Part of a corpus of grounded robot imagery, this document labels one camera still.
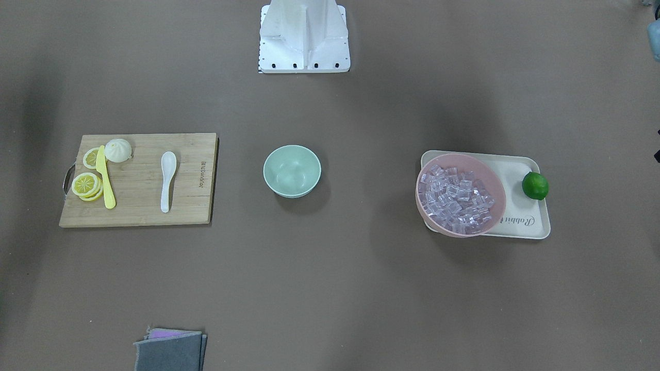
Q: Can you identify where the pink bowl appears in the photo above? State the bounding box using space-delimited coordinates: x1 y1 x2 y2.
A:
415 152 507 238

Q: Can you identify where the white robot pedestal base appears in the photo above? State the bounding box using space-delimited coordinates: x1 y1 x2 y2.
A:
258 1 351 74

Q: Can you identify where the mint green bowl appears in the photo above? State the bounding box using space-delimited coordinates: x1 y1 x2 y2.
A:
262 145 322 199

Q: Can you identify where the cream rectangular tray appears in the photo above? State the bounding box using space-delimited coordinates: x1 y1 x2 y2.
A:
415 150 551 240

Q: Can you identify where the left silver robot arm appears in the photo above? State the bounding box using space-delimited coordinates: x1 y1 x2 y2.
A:
647 18 660 63

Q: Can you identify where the lower lemon slice stack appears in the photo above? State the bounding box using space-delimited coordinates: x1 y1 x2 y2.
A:
71 172 103 201

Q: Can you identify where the grey folded cloth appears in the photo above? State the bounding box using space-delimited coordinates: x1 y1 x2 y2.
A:
134 327 208 370

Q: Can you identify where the pile of clear ice cubes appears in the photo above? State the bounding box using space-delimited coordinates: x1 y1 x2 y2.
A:
417 164 496 235

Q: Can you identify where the upper lemon slice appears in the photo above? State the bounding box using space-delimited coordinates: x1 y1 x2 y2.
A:
82 146 99 171

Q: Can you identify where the green lime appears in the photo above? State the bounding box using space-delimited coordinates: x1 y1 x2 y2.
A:
521 172 549 200

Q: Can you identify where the yellow plastic knife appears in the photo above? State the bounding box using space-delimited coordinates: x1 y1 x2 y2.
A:
96 145 117 209

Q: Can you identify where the bamboo cutting board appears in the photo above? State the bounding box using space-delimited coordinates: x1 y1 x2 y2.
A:
59 133 219 228

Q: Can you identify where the white ceramic spoon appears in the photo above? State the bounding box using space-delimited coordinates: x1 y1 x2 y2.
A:
160 151 177 213

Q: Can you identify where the white lemon half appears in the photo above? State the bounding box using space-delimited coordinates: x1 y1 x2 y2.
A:
104 138 133 163

